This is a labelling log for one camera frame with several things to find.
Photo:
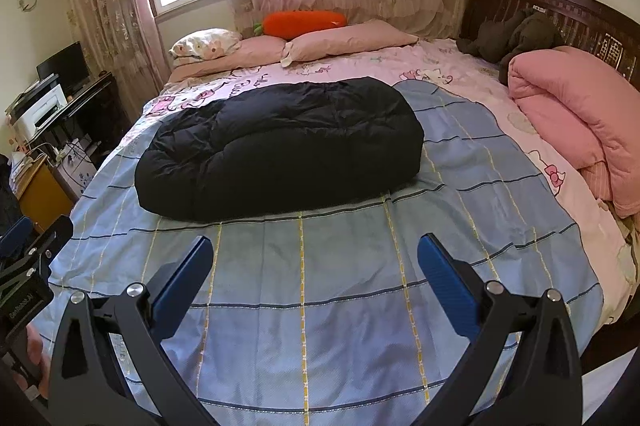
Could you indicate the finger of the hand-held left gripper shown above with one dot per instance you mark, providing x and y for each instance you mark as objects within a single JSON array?
[
  {"x": 50, "y": 238},
  {"x": 14, "y": 233}
]

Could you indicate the dark wooden bed headboard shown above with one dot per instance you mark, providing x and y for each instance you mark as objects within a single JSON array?
[{"x": 560, "y": 11}]

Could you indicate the pink pillow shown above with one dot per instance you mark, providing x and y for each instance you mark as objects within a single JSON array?
[
  {"x": 345, "y": 38},
  {"x": 250, "y": 51}
]

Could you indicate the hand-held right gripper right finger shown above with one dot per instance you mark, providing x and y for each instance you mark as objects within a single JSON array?
[{"x": 445, "y": 291}]

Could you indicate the black desk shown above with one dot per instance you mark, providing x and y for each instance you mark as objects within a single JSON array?
[{"x": 95, "y": 101}]

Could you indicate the black down jacket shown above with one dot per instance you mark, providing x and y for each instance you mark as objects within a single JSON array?
[{"x": 280, "y": 146}]

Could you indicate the white storage box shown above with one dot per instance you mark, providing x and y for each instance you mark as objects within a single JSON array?
[{"x": 75, "y": 166}]

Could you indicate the orange carrot plush pillow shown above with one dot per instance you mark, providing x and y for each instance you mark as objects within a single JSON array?
[{"x": 300, "y": 22}]

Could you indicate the white floral pillow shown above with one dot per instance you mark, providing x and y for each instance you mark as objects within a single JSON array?
[{"x": 205, "y": 43}]

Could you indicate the black computer monitor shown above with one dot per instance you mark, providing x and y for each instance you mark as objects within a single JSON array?
[{"x": 62, "y": 63}]

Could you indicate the blue plaid cartoon bedsheet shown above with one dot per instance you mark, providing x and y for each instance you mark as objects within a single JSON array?
[{"x": 325, "y": 281}]

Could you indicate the white printer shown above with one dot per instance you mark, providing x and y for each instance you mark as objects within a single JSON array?
[{"x": 37, "y": 108}]

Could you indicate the person's left hand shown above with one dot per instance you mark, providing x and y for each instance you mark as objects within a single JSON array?
[{"x": 32, "y": 351}]

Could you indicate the pink folded quilt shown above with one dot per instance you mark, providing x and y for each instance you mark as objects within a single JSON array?
[{"x": 575, "y": 116}]

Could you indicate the yellow wooden cabinet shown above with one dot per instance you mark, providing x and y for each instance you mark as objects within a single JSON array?
[{"x": 40, "y": 191}]

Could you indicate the dark olive clothes pile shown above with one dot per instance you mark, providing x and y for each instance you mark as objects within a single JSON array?
[{"x": 525, "y": 36}]

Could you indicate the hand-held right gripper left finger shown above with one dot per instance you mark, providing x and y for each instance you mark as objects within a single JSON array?
[{"x": 185, "y": 281}]

